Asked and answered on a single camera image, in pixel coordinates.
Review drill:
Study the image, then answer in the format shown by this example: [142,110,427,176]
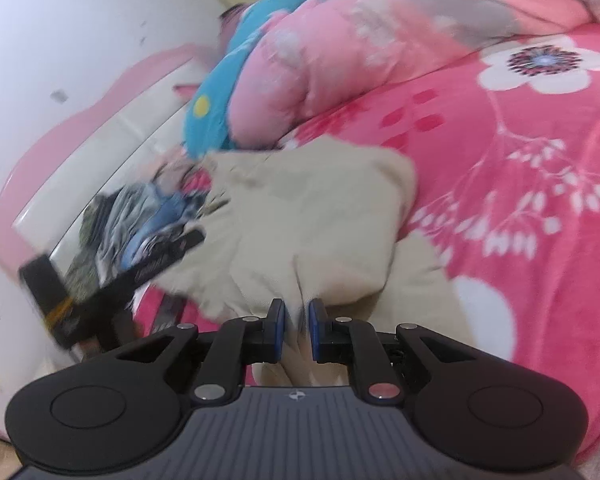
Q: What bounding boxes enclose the pink grey floral quilt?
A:
[227,0,600,151]

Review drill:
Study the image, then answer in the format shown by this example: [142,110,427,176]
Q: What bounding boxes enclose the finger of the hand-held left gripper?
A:
[179,226,207,267]
[151,295,185,334]

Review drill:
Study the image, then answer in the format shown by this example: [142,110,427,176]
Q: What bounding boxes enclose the blue pillow with yellow dot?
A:
[182,0,341,158]

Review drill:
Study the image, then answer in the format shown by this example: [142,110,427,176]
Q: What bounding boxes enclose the pink white padded headboard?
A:
[0,42,216,441]

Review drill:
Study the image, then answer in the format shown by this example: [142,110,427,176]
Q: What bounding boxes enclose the green leaf print pillow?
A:
[65,200,111,306]

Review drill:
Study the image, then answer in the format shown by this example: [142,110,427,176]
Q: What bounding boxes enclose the grey sweatshirt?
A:
[80,182,168,281]

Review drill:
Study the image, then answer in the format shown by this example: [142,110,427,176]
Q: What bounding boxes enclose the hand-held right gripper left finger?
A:
[114,298,286,407]

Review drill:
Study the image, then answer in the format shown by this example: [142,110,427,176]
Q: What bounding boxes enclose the blue jeans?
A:
[122,192,201,271]

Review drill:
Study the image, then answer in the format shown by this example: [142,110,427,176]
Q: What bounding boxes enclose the beige pants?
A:
[167,137,473,391]

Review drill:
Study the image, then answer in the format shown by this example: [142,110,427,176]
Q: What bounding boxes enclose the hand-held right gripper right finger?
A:
[307,298,477,407]

